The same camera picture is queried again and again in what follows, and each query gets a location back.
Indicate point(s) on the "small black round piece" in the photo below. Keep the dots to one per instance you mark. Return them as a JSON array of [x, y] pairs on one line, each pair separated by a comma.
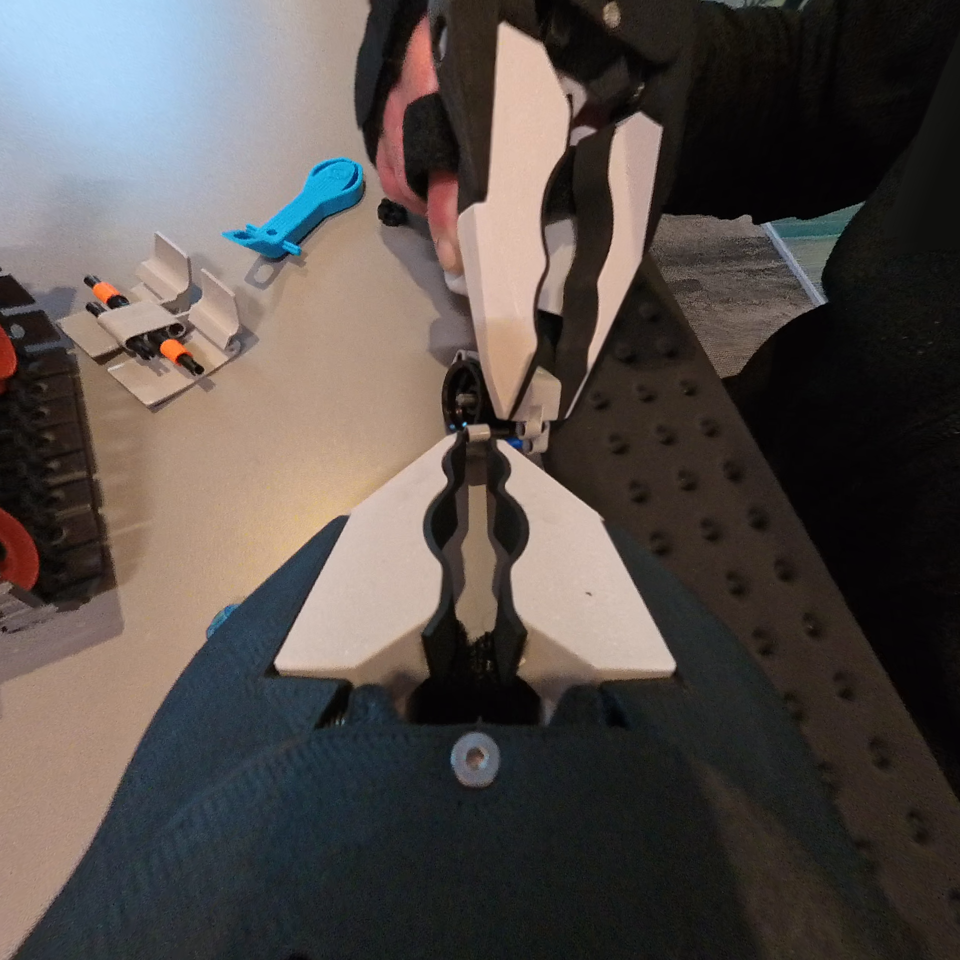
[[391, 211]]

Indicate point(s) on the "grey block assembly orange pins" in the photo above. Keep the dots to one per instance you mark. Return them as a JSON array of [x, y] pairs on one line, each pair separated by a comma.
[[157, 330]]

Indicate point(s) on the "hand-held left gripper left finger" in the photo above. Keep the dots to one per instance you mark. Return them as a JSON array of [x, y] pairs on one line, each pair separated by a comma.
[[367, 600]]

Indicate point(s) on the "blue round stud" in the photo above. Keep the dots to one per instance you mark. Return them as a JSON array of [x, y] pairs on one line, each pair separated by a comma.
[[223, 621]]

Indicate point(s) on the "grey orange tracked toy robot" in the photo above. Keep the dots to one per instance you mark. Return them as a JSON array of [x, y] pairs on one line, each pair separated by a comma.
[[52, 465]]

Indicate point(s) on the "dark dimpled mat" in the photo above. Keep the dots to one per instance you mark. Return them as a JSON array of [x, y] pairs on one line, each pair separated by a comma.
[[712, 525]]

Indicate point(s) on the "long grey panel blue pins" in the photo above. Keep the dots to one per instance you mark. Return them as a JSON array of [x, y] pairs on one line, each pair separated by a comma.
[[544, 390]]

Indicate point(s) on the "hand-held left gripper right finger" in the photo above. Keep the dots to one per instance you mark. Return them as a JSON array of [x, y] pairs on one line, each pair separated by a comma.
[[592, 600]]

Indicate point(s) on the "black toy wheel hub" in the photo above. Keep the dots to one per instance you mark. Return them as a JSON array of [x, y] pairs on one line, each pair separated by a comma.
[[461, 394]]

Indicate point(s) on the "person's right hand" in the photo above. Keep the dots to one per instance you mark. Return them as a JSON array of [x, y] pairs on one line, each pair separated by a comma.
[[394, 135]]

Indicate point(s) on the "person's right forearm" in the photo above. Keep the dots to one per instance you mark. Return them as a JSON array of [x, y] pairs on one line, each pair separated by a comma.
[[787, 112]]

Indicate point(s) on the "blue plastic separator tool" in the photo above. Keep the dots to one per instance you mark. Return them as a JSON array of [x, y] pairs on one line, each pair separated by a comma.
[[300, 214]]

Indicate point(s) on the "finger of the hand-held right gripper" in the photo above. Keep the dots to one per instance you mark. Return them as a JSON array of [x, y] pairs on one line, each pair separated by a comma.
[[510, 225], [630, 195]]

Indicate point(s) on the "person's torso in black jacket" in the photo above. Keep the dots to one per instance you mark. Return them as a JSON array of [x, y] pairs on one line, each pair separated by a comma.
[[885, 375]]

